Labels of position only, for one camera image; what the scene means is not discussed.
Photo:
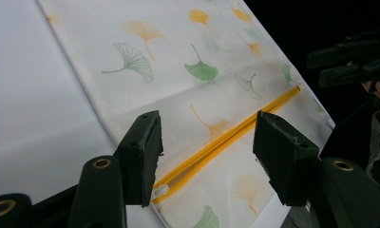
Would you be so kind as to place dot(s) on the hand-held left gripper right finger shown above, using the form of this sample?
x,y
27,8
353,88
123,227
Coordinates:
x,y
286,158

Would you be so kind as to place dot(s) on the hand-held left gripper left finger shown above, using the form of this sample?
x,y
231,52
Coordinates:
x,y
140,158

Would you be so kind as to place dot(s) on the leaf print mesh laundry bag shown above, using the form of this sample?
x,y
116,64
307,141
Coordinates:
x,y
178,88

